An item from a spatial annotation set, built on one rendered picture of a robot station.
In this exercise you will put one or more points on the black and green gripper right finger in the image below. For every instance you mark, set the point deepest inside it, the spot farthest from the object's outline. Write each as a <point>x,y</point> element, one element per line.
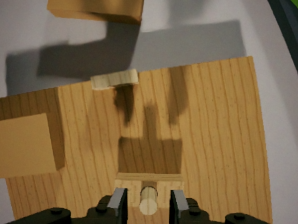
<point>179,210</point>

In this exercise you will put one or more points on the light wooden dowel pin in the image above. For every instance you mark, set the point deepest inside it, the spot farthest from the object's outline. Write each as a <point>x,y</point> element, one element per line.
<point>148,201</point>

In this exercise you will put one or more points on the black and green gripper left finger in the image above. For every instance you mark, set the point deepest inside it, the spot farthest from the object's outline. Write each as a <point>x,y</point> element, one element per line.
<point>103,213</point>

